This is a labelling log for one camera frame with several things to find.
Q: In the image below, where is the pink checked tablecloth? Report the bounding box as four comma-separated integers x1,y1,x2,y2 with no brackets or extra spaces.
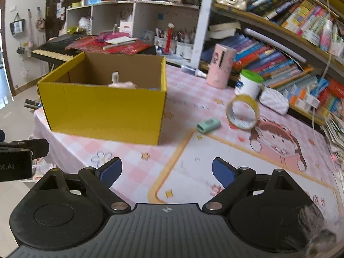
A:
33,64,342,221

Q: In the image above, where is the black electronic keyboard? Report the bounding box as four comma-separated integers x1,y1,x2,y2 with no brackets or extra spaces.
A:
31,34,85,66

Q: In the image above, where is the hanging tote bag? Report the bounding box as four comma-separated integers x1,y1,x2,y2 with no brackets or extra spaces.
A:
10,13,25,35

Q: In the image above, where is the white jar green lid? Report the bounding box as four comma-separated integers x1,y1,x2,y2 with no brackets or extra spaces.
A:
234,69,264,99

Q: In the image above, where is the pink cylindrical humidifier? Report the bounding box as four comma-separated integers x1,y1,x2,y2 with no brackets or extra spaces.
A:
206,44,237,89

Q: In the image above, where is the yellow tape roll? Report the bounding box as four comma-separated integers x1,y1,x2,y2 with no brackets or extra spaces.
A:
226,94,260,131

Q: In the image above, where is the small spray bottle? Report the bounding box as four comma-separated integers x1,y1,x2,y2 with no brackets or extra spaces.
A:
180,65,207,79

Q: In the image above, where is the white pen cup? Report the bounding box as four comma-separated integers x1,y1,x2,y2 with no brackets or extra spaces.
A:
176,42,193,60

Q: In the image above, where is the mint green eraser case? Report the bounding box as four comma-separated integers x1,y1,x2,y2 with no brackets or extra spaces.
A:
197,118,221,134

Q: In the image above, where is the white quilted pouch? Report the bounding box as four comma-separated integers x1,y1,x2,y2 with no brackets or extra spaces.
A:
260,87,289,115

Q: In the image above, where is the white cubby shelf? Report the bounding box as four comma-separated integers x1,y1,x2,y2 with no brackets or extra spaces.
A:
65,1,200,38

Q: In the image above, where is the pink plush toy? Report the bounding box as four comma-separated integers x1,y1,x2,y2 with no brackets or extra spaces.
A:
108,81,137,89

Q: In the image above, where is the wooden bookshelf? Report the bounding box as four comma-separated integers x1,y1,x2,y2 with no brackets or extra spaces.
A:
200,0,344,127

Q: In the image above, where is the stack of newspapers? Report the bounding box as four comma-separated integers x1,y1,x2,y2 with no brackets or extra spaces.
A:
321,114,344,166

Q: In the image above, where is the red patterned cloth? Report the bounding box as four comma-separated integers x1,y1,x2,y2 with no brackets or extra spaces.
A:
67,34,156,55

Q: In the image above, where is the yellow cardboard box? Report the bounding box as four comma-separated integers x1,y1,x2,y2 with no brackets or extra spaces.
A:
38,52,167,145

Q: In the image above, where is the white notebook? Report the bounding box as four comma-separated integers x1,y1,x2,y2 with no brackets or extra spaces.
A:
105,36,138,45

